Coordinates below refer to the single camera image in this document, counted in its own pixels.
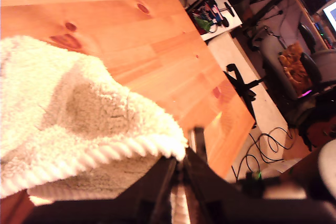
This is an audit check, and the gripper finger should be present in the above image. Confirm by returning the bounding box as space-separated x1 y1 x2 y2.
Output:
115 156 177 224
182 147 245 224

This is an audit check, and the cream fluffy tea towel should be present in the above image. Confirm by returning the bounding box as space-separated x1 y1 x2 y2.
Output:
0 35 191 224

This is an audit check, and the black floor stand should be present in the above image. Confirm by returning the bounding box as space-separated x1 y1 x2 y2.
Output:
226 63 266 129

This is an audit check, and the grey office chair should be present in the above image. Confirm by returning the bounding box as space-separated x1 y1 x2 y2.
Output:
261 23 336 130

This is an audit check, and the white side table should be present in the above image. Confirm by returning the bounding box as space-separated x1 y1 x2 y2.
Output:
183 0 244 41

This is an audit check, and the backlit keyboard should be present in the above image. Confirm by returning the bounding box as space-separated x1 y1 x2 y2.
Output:
313 21 336 50

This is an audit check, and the wooden desk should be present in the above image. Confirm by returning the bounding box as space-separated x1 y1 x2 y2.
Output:
278 0 331 50

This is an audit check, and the computer monitor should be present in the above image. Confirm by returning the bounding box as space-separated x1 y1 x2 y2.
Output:
322 0 336 34

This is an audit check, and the black floor cable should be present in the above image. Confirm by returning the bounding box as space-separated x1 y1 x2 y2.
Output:
230 126 295 183

